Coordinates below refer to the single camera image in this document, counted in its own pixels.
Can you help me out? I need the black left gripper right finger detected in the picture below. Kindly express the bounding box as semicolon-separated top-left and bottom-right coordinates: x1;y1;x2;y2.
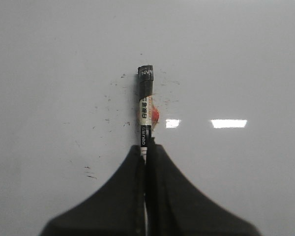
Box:
146;140;261;236

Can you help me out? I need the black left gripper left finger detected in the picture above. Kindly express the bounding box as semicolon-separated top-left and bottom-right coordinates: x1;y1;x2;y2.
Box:
40;146;146;236

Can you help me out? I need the black whiteboard marker pen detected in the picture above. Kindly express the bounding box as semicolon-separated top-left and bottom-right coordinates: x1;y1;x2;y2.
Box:
138;65;154;236

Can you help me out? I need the white whiteboard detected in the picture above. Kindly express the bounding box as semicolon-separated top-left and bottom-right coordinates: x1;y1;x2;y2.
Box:
0;0;295;236

